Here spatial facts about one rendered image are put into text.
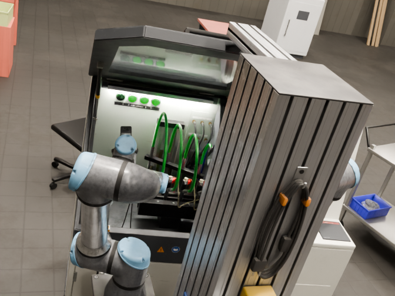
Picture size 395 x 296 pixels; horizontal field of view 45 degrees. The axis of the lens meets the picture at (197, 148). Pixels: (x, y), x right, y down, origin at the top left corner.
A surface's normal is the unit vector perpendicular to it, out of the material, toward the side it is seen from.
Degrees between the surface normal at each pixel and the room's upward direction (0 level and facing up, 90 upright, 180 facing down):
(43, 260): 0
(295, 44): 90
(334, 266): 90
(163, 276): 90
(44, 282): 0
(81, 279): 90
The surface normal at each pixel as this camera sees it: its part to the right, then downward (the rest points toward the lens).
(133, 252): 0.35, -0.82
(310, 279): 0.15, 0.50
